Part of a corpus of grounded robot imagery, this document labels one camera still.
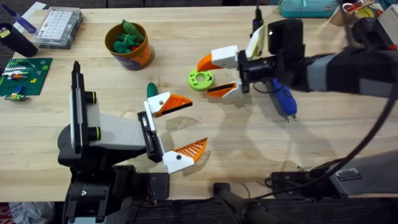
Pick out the dark green toy vegetable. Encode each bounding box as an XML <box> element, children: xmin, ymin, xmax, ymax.
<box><xmin>146</xmin><ymin>82</ymin><xmax>159</xmax><ymax>100</ymax></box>

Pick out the right wrist upright plate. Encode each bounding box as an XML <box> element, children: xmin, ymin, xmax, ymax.
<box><xmin>245</xmin><ymin>24</ymin><xmax>267</xmax><ymax>60</ymax></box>

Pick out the wrist upright plate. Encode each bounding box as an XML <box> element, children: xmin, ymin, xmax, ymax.
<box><xmin>70</xmin><ymin>73</ymin><xmax>101</xmax><ymax>155</ymax></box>
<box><xmin>245</xmin><ymin>24</ymin><xmax>267</xmax><ymax>60</ymax></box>

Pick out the green disc with holes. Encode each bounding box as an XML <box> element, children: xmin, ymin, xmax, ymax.
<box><xmin>187</xmin><ymin>68</ymin><xmax>215</xmax><ymax>92</ymax></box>

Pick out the left wrist upright plate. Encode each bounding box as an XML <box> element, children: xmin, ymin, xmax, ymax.
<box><xmin>70</xmin><ymin>73</ymin><xmax>101</xmax><ymax>155</ymax></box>

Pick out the orange tub of toys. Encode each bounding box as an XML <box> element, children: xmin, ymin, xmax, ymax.
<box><xmin>104</xmin><ymin>19</ymin><xmax>155</xmax><ymax>71</ymax></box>

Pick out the black stand pole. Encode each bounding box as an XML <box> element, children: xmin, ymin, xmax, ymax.
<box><xmin>213</xmin><ymin>182</ymin><xmax>280</xmax><ymax>224</ymax></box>

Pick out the teal zip case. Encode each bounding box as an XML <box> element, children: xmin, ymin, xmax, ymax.
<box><xmin>278</xmin><ymin>0</ymin><xmax>340</xmax><ymax>19</ymax></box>

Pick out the green board with blocks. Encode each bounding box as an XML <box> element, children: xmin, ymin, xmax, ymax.
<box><xmin>0</xmin><ymin>57</ymin><xmax>53</xmax><ymax>96</ymax></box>

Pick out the small toy block model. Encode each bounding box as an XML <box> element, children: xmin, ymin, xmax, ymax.
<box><xmin>4</xmin><ymin>92</ymin><xmax>30</xmax><ymax>102</ymax></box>

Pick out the cardboard box of tools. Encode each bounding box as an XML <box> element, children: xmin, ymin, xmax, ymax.
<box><xmin>329</xmin><ymin>0</ymin><xmax>384</xmax><ymax>27</ymax></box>

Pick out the white plastic bag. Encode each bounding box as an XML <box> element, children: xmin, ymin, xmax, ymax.
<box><xmin>0</xmin><ymin>202</ymin><xmax>55</xmax><ymax>224</ymax></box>

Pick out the clear plastic parts box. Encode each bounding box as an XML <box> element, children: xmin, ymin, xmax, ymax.
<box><xmin>30</xmin><ymin>6</ymin><xmax>84</xmax><ymax>50</ymax></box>

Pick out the black cylinder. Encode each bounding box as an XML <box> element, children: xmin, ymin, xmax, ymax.
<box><xmin>0</xmin><ymin>23</ymin><xmax>39</xmax><ymax>58</ymax></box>

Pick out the white box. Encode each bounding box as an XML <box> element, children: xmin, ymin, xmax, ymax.
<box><xmin>377</xmin><ymin>4</ymin><xmax>398</xmax><ymax>38</ymax></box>

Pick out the blue translucent strip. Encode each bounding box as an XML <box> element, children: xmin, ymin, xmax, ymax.
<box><xmin>1</xmin><ymin>3</ymin><xmax>37</xmax><ymax>34</ymax></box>

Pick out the white flat strip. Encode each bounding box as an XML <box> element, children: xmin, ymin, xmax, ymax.
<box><xmin>14</xmin><ymin>1</ymin><xmax>47</xmax><ymax>30</ymax></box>

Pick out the thin black wire loop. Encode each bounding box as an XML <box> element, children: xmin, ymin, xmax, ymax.
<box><xmin>252</xmin><ymin>81</ymin><xmax>274</xmax><ymax>95</ymax></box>

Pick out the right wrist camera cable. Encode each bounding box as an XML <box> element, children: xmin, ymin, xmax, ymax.
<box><xmin>250</xmin><ymin>4</ymin><xmax>265</xmax><ymax>34</ymax></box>

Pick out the thick black cable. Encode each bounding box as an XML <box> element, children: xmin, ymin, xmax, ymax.
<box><xmin>257</xmin><ymin>90</ymin><xmax>398</xmax><ymax>200</ymax></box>

